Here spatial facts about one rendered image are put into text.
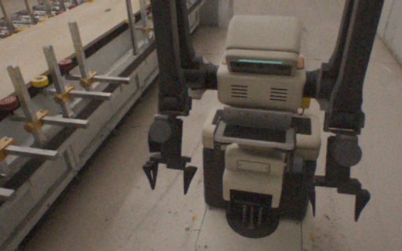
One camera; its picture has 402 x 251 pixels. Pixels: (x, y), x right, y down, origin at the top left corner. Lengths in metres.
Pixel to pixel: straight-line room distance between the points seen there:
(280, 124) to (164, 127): 0.43
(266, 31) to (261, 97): 0.22
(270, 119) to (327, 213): 1.32
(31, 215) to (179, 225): 0.90
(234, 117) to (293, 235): 0.86
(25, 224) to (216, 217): 1.11
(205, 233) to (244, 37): 1.08
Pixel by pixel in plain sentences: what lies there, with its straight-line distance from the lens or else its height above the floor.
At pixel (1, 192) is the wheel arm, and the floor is 0.85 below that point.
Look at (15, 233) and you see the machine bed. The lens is 2.18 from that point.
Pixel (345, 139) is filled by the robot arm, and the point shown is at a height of 1.22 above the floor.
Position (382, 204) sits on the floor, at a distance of 2.48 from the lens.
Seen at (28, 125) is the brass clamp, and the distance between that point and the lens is 1.72.
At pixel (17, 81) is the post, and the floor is 1.04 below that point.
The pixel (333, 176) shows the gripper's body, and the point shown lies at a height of 1.10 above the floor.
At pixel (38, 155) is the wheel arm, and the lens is 1.50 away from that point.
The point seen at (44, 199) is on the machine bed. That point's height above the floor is 0.17.
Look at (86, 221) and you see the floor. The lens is 2.29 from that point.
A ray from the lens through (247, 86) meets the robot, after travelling 1.03.
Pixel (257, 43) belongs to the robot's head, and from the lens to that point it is 0.93.
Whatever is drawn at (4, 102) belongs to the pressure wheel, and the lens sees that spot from 1.84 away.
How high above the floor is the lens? 1.63
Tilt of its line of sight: 33 degrees down
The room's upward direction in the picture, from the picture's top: 2 degrees counter-clockwise
